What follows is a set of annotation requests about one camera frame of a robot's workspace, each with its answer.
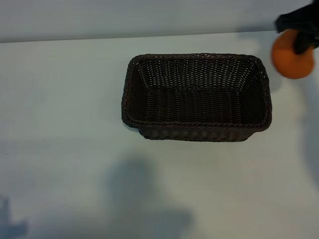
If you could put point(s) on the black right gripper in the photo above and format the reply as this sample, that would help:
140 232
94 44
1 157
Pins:
309 17

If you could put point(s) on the orange fruit with knobbly stem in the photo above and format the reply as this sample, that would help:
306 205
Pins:
286 62

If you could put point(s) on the dark brown wicker basket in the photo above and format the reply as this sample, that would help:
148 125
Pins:
194 107

